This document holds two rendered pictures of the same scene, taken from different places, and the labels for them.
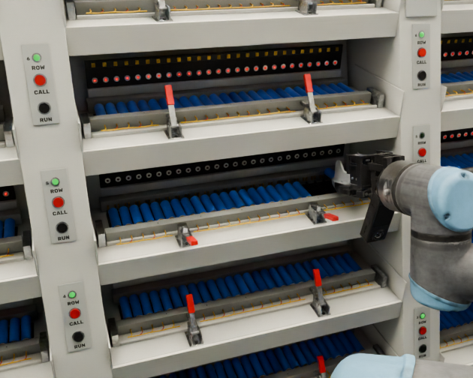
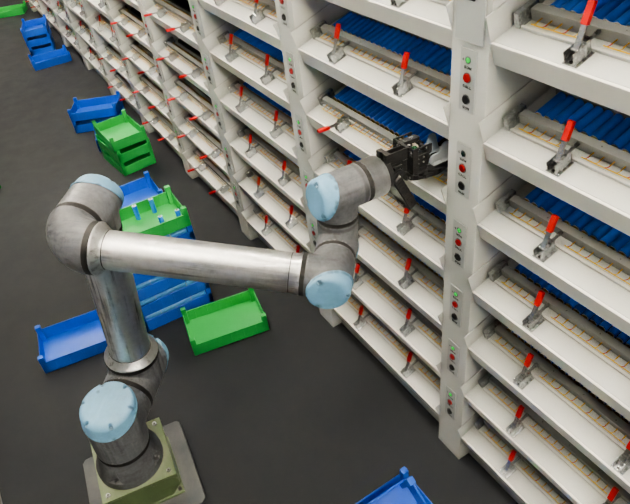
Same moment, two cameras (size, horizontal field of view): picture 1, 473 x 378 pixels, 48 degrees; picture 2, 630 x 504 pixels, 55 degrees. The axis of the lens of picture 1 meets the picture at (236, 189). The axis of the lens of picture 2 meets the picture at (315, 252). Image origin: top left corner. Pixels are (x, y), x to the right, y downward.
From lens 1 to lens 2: 1.56 m
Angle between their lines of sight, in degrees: 75
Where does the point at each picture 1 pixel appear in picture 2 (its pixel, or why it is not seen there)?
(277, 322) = (380, 214)
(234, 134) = (352, 76)
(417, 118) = (461, 136)
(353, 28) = (422, 30)
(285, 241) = not seen: hidden behind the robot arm
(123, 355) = (323, 169)
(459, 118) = (503, 161)
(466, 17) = (519, 60)
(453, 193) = (309, 190)
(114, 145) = (311, 51)
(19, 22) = not seen: outside the picture
